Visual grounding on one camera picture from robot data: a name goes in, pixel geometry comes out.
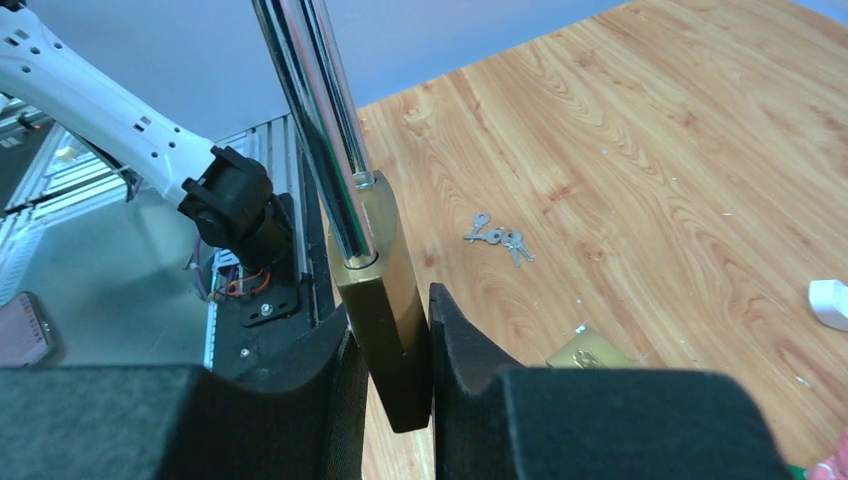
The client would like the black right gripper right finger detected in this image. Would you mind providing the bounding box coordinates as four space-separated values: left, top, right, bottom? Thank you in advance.
429 283 791 479

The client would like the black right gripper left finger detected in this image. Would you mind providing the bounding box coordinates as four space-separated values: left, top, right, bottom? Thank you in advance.
1 307 367 479

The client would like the small brass padlock with key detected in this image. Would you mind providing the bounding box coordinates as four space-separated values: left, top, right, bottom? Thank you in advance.
253 1 432 433

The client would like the small key bunch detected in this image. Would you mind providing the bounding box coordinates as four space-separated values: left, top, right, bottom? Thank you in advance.
463 212 506 245
501 229 535 268

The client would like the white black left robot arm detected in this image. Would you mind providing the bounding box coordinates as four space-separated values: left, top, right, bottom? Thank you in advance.
1 1 293 270

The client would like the small loose key bunch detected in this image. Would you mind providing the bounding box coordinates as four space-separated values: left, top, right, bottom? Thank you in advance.
501 229 535 268

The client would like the black smartphone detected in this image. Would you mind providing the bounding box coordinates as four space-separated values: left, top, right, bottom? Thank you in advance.
1 291 57 368

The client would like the pink printed shirt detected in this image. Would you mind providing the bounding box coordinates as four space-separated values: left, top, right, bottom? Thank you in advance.
805 428 848 480

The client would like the metal clothes rack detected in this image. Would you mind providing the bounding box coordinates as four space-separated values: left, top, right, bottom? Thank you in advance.
808 279 847 332

